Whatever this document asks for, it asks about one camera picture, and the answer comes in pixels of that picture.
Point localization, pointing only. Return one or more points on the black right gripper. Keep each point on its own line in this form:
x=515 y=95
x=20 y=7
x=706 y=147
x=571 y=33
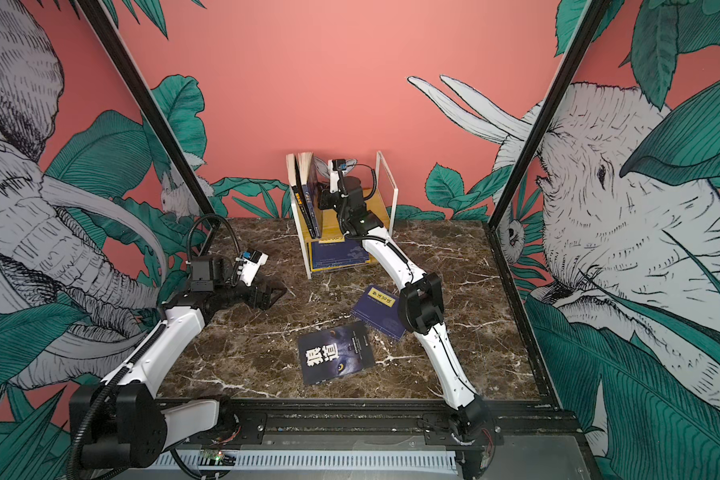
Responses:
x=328 y=196

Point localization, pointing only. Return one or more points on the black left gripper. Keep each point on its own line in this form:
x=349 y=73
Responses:
x=264 y=301

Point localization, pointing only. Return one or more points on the dark book with portrait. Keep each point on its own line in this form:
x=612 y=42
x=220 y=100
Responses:
x=314 y=173

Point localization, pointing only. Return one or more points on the dark blue book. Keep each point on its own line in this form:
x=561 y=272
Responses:
x=339 y=255
x=379 y=309

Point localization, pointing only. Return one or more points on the black book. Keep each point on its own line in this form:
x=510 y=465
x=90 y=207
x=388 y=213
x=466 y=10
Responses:
x=335 y=352
x=297 y=191

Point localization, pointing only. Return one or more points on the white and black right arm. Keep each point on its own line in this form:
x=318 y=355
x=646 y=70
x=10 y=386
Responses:
x=420 y=306

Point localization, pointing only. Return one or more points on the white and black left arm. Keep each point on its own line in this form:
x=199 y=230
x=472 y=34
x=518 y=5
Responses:
x=119 y=424

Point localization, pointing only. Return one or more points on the black book standing on shelf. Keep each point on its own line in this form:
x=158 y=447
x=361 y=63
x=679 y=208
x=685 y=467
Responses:
x=297 y=191

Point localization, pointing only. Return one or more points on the wooden shelf with white frame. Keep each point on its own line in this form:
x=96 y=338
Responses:
x=333 y=211

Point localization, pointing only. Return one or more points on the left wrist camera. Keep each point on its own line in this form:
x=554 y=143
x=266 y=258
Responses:
x=248 y=265

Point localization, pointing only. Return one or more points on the white slotted cable duct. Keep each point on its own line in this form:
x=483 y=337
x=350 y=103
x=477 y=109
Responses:
x=302 y=460

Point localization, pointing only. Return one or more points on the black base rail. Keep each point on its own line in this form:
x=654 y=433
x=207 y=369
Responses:
x=250 y=421

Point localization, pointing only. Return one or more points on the black left frame post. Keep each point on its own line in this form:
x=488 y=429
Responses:
x=103 y=26

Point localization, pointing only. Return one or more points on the black frame post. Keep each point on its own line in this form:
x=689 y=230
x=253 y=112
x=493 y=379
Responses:
x=103 y=26
x=586 y=28

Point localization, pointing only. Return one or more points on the black right frame post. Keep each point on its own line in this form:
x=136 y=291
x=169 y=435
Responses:
x=586 y=28

